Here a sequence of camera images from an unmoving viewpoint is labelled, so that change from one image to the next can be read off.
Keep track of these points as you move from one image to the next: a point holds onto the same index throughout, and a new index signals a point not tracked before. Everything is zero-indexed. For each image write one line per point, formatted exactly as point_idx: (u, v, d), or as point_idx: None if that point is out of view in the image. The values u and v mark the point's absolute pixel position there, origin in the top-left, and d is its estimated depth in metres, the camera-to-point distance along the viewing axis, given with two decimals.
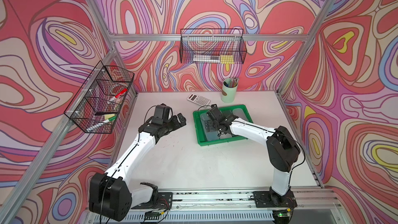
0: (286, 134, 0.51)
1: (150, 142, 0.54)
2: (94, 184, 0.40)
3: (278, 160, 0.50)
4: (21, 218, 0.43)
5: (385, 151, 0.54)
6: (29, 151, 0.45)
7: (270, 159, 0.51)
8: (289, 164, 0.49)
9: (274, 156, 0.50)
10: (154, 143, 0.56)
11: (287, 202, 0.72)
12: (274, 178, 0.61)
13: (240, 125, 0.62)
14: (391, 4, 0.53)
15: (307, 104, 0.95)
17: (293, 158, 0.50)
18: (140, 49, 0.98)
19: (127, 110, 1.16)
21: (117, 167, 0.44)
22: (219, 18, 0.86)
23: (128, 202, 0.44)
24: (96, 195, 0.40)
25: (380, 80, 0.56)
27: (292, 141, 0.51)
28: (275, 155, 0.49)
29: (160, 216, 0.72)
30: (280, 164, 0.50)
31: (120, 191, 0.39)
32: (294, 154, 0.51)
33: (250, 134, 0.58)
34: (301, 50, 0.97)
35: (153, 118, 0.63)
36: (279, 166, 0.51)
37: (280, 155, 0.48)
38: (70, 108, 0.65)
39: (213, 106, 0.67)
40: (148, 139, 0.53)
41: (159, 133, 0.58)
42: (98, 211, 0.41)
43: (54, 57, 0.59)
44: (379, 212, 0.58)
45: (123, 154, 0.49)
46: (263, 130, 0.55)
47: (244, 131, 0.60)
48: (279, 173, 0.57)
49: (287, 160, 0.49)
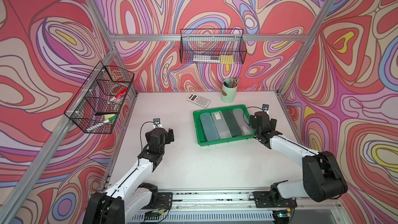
0: (329, 159, 0.45)
1: (148, 168, 0.57)
2: (93, 203, 0.41)
3: (312, 182, 0.44)
4: (21, 218, 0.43)
5: (385, 151, 0.54)
6: (29, 151, 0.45)
7: (304, 182, 0.47)
8: (326, 191, 0.43)
9: (309, 178, 0.45)
10: (151, 170, 0.59)
11: (287, 202, 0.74)
12: (288, 183, 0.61)
13: (281, 140, 0.60)
14: (391, 4, 0.53)
15: (307, 104, 0.95)
17: (334, 190, 0.43)
18: (140, 49, 0.98)
19: (127, 110, 1.16)
21: (116, 187, 0.46)
22: (219, 18, 0.86)
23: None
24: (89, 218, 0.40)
25: (380, 80, 0.56)
27: (336, 170, 0.44)
28: (311, 176, 0.44)
29: (160, 216, 0.72)
30: (314, 188, 0.44)
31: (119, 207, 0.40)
32: (337, 185, 0.43)
33: (289, 151, 0.55)
34: (301, 50, 0.97)
35: (151, 145, 0.65)
36: (313, 192, 0.45)
37: (314, 176, 0.43)
38: (70, 108, 0.65)
39: (266, 114, 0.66)
40: (146, 165, 0.57)
41: (157, 161, 0.62)
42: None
43: (54, 57, 0.59)
44: (380, 212, 0.57)
45: (123, 176, 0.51)
46: (303, 149, 0.52)
47: (283, 147, 0.58)
48: (298, 187, 0.54)
49: (323, 185, 0.43)
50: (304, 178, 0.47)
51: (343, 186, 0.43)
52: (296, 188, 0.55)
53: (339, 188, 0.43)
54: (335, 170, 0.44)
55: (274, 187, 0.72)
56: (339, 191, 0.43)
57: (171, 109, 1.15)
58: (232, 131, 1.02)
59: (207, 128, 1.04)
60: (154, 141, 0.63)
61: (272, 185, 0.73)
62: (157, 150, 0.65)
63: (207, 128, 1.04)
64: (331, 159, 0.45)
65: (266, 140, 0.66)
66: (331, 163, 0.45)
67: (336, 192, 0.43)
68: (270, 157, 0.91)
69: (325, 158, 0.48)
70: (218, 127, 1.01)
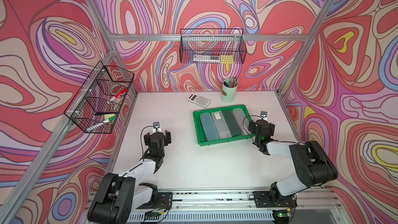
0: (314, 146, 0.50)
1: (152, 167, 0.61)
2: (105, 182, 0.44)
3: (300, 167, 0.48)
4: (21, 218, 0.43)
5: (385, 151, 0.54)
6: (29, 151, 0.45)
7: (296, 170, 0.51)
8: (314, 171, 0.46)
9: (298, 164, 0.49)
10: (154, 170, 0.64)
11: (287, 202, 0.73)
12: (286, 179, 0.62)
13: (275, 142, 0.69)
14: (391, 4, 0.53)
15: (307, 104, 0.95)
17: (322, 171, 0.46)
18: (140, 49, 0.98)
19: (127, 110, 1.16)
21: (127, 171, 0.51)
22: (219, 18, 0.86)
23: (128, 210, 0.44)
24: (104, 192, 0.43)
25: (380, 80, 0.56)
27: (321, 154, 0.48)
28: (299, 161, 0.48)
29: (160, 216, 0.72)
30: (304, 172, 0.46)
31: (130, 182, 0.44)
32: (323, 168, 0.46)
33: (282, 149, 0.60)
34: (301, 50, 0.97)
35: (151, 149, 0.68)
36: (304, 178, 0.47)
37: (301, 158, 0.48)
38: (70, 108, 0.65)
39: (267, 124, 0.74)
40: (151, 164, 0.61)
41: (158, 163, 0.66)
42: (99, 216, 0.40)
43: (54, 57, 0.59)
44: (379, 212, 0.58)
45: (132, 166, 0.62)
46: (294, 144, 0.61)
47: (276, 147, 0.63)
48: (295, 179, 0.55)
49: (310, 166, 0.46)
50: (296, 166, 0.50)
51: (330, 169, 0.46)
52: (293, 181, 0.56)
53: (326, 170, 0.46)
54: (320, 155, 0.48)
55: (273, 186, 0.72)
56: (327, 173, 0.45)
57: (171, 109, 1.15)
58: (232, 130, 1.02)
59: (207, 128, 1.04)
60: (154, 146, 0.67)
61: (272, 185, 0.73)
62: (157, 154, 0.69)
63: (207, 127, 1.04)
64: (316, 146, 0.50)
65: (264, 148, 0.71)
66: (316, 149, 0.49)
67: (325, 174, 0.45)
68: (270, 157, 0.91)
69: (311, 146, 0.52)
70: (218, 127, 1.01)
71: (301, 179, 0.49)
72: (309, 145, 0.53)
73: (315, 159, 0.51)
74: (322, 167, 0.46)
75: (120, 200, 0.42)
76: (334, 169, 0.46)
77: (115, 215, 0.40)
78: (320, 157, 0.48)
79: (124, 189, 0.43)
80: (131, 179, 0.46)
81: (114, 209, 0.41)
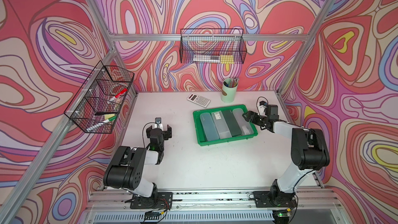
0: (317, 133, 0.52)
1: (155, 160, 0.67)
2: (121, 150, 0.51)
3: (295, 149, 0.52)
4: (21, 218, 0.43)
5: (385, 151, 0.54)
6: (29, 151, 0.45)
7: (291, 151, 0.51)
8: (306, 154, 0.50)
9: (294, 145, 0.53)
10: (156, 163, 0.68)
11: (287, 202, 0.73)
12: (283, 173, 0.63)
13: (282, 123, 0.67)
14: (391, 4, 0.53)
15: (307, 104, 0.95)
17: (314, 156, 0.49)
18: (140, 49, 0.98)
19: (128, 110, 1.17)
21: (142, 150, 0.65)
22: (219, 18, 0.86)
23: (138, 176, 0.48)
24: (119, 158, 0.49)
25: (380, 80, 0.56)
27: (320, 142, 0.51)
28: (295, 143, 0.52)
29: (160, 216, 0.72)
30: (297, 153, 0.51)
31: (143, 151, 0.51)
32: (317, 153, 0.50)
33: (286, 130, 0.63)
34: (301, 50, 0.97)
35: (151, 145, 0.73)
36: (296, 158, 0.52)
37: (299, 141, 0.51)
38: (70, 108, 0.65)
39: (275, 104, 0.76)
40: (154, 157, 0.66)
41: (159, 158, 0.71)
42: (112, 178, 0.45)
43: (53, 56, 0.58)
44: (380, 212, 0.57)
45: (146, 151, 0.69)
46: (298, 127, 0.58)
47: (281, 127, 0.67)
48: (290, 169, 0.59)
49: (304, 149, 0.50)
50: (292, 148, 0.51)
51: (324, 156, 0.49)
52: (289, 171, 0.60)
53: (317, 156, 0.49)
54: (320, 143, 0.50)
55: (273, 184, 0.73)
56: (318, 159, 0.49)
57: (171, 109, 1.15)
58: (232, 130, 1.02)
59: (207, 128, 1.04)
60: (153, 142, 0.71)
61: (272, 183, 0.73)
62: (158, 149, 0.74)
63: (207, 127, 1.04)
64: (320, 134, 0.52)
65: (270, 126, 0.75)
66: (318, 136, 0.51)
67: (316, 159, 0.49)
68: (270, 157, 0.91)
69: (314, 134, 0.54)
70: (219, 127, 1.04)
71: (293, 159, 0.54)
72: (312, 131, 0.54)
73: (314, 146, 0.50)
74: (315, 152, 0.50)
75: (134, 165, 0.47)
76: (328, 158, 0.49)
77: (128, 178, 0.45)
78: (317, 144, 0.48)
79: (139, 156, 0.49)
80: (143, 149, 0.51)
81: (128, 173, 0.45)
